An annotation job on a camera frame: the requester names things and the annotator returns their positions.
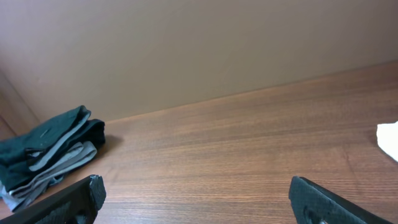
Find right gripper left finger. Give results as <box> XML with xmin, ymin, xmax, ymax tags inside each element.
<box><xmin>1</xmin><ymin>175</ymin><xmax>106</xmax><ymax>224</ymax></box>

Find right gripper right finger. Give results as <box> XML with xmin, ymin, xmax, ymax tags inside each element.
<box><xmin>289</xmin><ymin>176</ymin><xmax>392</xmax><ymax>224</ymax></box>

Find black shorts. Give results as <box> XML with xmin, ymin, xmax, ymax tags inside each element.
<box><xmin>1</xmin><ymin>105</ymin><xmax>105</xmax><ymax>192</ymax></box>

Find folded grey shorts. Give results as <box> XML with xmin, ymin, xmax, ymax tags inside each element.
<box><xmin>1</xmin><ymin>141</ymin><xmax>97</xmax><ymax>212</ymax></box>

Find white t-shirt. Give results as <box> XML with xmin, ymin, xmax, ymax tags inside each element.
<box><xmin>376</xmin><ymin>122</ymin><xmax>398</xmax><ymax>162</ymax></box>

